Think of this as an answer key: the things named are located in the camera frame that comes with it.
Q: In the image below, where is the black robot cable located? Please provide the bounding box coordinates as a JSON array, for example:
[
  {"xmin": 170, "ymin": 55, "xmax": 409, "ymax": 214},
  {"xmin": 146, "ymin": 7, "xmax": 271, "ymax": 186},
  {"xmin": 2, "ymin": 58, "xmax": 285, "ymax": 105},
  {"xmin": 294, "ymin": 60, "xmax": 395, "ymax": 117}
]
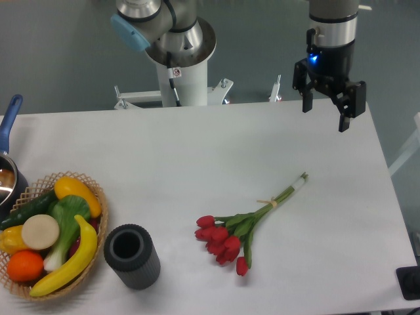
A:
[{"xmin": 165, "ymin": 51, "xmax": 182, "ymax": 108}]

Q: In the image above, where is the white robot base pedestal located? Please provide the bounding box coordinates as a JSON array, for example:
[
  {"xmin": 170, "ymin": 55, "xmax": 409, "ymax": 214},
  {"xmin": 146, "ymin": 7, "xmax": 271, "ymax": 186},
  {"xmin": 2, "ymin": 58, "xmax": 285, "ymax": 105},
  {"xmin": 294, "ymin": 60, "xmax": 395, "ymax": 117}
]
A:
[{"xmin": 114, "ymin": 17, "xmax": 234, "ymax": 110}]

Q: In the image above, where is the dark grey ribbed vase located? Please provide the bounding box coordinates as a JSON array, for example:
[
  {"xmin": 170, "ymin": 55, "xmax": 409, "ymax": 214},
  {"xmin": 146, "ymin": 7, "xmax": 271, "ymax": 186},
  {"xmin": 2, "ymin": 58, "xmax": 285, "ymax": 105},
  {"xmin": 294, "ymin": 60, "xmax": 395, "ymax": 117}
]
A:
[{"xmin": 104, "ymin": 224, "xmax": 161, "ymax": 290}]

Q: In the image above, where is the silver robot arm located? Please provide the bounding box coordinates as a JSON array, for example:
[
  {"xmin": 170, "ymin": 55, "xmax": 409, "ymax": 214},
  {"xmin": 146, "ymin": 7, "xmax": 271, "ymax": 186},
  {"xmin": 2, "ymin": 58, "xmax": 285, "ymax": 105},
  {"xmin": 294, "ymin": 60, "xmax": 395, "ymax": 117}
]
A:
[{"xmin": 110, "ymin": 1, "xmax": 367, "ymax": 131}]

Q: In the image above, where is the yellow squash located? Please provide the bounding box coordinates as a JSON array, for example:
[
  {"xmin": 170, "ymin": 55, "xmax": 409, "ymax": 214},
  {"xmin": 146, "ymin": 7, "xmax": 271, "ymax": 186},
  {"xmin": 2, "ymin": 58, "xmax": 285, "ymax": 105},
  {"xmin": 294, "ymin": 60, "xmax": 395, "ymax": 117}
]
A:
[{"xmin": 54, "ymin": 177, "xmax": 102, "ymax": 218}]

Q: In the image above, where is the red tulip bouquet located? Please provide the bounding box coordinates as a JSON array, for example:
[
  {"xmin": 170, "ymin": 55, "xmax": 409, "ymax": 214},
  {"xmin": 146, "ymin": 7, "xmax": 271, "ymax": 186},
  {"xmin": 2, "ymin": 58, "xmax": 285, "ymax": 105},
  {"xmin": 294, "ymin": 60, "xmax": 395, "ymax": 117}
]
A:
[{"xmin": 194, "ymin": 173, "xmax": 308, "ymax": 276}]

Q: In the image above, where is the green bok choy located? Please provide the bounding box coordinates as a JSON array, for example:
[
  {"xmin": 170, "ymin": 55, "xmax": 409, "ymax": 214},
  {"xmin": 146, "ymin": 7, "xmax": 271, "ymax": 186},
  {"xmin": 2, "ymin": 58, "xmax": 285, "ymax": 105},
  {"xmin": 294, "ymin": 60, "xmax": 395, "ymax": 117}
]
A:
[{"xmin": 44, "ymin": 195, "xmax": 91, "ymax": 273}]

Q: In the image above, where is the yellow bell pepper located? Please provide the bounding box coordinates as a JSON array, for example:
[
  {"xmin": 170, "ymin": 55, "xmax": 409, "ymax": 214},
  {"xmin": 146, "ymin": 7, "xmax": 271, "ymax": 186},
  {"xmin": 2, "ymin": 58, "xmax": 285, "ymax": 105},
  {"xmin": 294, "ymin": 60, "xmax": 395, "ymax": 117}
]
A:
[{"xmin": 1, "ymin": 225, "xmax": 29, "ymax": 255}]

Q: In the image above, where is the woven wicker basket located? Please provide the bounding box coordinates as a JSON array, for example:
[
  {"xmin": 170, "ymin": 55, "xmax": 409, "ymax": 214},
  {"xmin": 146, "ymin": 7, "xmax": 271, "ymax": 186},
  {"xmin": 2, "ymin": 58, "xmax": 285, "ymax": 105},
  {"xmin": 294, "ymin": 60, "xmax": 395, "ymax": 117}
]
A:
[{"xmin": 1, "ymin": 171, "xmax": 108, "ymax": 301}]

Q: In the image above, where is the blue handled saucepan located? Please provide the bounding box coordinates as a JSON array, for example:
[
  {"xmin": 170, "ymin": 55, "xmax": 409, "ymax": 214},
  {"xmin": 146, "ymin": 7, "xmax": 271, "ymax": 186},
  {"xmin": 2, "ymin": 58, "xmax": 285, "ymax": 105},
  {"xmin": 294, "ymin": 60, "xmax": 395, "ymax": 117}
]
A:
[{"xmin": 1, "ymin": 94, "xmax": 28, "ymax": 221}]

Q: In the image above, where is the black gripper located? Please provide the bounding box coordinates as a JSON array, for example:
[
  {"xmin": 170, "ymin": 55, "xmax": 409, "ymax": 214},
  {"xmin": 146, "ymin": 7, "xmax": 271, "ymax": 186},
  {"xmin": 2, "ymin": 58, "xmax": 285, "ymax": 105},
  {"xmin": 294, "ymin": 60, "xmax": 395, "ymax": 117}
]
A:
[{"xmin": 292, "ymin": 28, "xmax": 366, "ymax": 133}]

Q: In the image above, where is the black device at edge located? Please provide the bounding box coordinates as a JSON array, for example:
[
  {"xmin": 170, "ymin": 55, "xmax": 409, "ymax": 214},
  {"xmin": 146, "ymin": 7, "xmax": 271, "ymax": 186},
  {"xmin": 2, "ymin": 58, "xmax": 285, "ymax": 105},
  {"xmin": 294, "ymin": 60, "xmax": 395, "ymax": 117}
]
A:
[{"xmin": 396, "ymin": 266, "xmax": 420, "ymax": 301}]

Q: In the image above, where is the round beige bread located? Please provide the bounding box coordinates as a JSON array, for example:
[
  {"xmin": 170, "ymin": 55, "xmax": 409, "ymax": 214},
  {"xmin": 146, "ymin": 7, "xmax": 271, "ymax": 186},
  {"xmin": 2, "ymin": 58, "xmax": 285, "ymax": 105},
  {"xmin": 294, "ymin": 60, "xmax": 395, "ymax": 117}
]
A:
[{"xmin": 21, "ymin": 215, "xmax": 60, "ymax": 250}]

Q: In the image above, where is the green cucumber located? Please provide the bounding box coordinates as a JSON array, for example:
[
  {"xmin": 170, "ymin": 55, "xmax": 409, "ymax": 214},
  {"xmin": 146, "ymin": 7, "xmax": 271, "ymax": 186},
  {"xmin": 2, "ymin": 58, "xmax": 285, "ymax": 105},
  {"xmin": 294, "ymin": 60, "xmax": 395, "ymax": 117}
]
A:
[{"xmin": 1, "ymin": 190, "xmax": 58, "ymax": 230}]

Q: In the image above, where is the yellow banana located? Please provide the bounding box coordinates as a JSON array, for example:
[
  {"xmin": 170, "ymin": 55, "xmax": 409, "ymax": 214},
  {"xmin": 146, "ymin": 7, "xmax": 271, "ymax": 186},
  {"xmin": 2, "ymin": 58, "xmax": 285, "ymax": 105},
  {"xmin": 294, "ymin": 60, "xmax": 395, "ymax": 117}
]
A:
[{"xmin": 30, "ymin": 215, "xmax": 98, "ymax": 297}]

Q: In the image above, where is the orange fruit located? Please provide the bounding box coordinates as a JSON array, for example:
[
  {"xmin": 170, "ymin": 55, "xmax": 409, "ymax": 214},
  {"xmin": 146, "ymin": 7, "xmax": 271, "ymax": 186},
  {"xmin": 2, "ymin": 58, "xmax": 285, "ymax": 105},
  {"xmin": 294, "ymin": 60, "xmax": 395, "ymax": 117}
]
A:
[{"xmin": 7, "ymin": 250, "xmax": 44, "ymax": 282}]

